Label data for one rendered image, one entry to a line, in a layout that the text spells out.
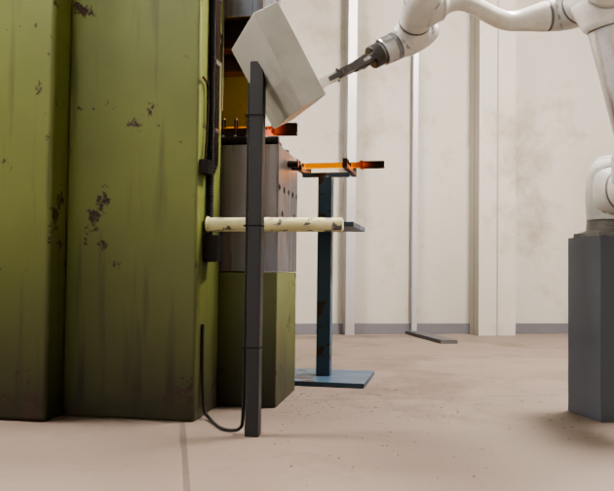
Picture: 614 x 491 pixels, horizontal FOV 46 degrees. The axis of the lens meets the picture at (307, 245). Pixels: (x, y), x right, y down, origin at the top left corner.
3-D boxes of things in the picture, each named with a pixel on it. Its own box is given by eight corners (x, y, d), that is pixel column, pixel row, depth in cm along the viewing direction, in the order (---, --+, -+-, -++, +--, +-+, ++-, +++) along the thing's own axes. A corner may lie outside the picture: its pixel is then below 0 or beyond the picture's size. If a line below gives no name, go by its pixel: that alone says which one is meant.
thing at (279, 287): (294, 390, 288) (296, 272, 290) (275, 408, 251) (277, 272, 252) (159, 385, 297) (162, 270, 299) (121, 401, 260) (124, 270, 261)
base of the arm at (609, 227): (612, 239, 262) (612, 224, 262) (652, 237, 240) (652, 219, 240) (565, 238, 258) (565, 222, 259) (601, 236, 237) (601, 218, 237)
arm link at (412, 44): (383, 44, 241) (389, 18, 229) (420, 25, 245) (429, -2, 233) (402, 67, 238) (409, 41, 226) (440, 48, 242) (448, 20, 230)
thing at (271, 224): (343, 233, 231) (343, 216, 231) (341, 232, 226) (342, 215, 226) (210, 233, 238) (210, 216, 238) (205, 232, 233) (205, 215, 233)
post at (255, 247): (260, 434, 211) (266, 64, 214) (257, 437, 207) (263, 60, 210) (248, 434, 211) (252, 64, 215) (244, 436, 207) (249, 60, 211)
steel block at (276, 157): (296, 271, 290) (297, 160, 291) (277, 271, 252) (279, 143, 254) (162, 270, 299) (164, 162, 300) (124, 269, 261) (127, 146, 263)
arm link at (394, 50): (396, 62, 240) (381, 69, 238) (383, 37, 239) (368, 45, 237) (406, 55, 231) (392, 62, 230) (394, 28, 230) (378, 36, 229)
